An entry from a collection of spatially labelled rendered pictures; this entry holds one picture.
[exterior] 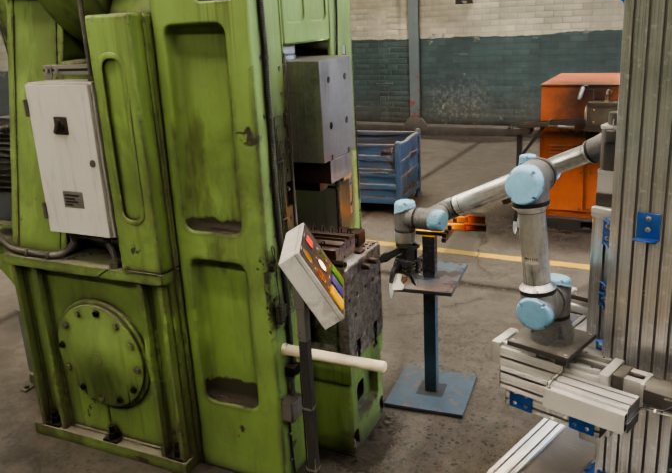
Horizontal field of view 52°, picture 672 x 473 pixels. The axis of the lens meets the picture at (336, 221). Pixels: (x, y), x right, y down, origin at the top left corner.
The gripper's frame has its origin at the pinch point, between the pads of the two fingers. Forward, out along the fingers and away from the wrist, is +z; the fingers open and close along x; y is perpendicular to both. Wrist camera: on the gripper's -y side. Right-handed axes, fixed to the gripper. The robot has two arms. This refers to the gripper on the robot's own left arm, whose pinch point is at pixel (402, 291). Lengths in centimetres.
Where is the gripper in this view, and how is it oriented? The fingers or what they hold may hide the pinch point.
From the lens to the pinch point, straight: 260.8
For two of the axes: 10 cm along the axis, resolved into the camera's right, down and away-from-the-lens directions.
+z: 0.5, 9.6, 2.9
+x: 6.8, -2.5, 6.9
